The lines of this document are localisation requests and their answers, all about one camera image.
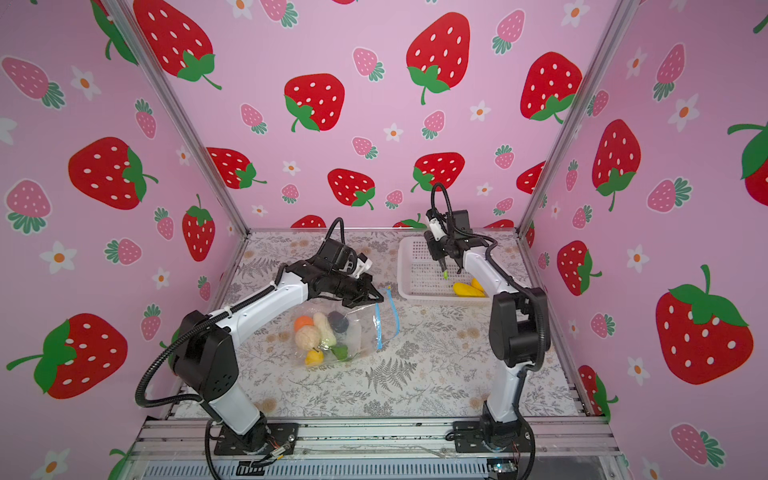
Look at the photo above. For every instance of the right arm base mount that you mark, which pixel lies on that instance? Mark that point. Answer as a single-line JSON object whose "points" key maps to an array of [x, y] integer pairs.
{"points": [[487, 436]]}

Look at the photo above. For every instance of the aluminium frame rail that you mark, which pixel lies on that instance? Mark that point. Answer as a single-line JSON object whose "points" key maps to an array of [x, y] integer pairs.
{"points": [[380, 448]]}

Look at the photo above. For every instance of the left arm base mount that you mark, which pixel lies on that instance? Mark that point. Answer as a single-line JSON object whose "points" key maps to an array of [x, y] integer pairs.
{"points": [[261, 440]]}

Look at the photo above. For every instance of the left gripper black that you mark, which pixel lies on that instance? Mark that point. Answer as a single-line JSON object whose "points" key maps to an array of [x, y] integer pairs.
{"points": [[364, 297]]}

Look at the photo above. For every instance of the white plastic basket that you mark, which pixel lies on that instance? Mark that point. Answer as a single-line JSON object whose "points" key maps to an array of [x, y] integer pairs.
{"points": [[423, 280]]}

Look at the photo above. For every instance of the yellow banana toy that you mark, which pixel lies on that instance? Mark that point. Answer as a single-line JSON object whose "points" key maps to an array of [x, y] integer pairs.
{"points": [[468, 291]]}

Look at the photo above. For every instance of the orange toy fruit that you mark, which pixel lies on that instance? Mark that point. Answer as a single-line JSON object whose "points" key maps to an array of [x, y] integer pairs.
{"points": [[303, 321]]}

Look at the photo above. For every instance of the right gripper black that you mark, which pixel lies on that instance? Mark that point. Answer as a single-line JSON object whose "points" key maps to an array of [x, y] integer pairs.
{"points": [[434, 247]]}

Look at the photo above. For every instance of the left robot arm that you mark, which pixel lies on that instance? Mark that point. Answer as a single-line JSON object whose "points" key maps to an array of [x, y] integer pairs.
{"points": [[205, 353]]}

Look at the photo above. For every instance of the green leaf toy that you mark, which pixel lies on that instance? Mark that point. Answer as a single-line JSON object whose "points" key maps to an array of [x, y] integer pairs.
{"points": [[340, 352]]}

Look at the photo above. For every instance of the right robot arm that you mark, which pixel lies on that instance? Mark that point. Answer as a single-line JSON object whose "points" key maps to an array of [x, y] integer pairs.
{"points": [[519, 330]]}

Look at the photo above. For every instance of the dark avocado toy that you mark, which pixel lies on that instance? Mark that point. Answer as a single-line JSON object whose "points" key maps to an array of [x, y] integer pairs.
{"points": [[338, 322]]}

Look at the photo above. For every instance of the yellow bell pepper toy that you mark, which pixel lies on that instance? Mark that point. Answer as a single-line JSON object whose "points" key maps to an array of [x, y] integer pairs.
{"points": [[476, 284]]}

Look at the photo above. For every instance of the white radish toy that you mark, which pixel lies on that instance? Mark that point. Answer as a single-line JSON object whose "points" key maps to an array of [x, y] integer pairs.
{"points": [[327, 336]]}

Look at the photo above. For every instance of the clear zip top bag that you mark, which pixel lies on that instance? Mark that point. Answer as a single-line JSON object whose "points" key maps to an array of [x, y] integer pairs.
{"points": [[370, 330]]}

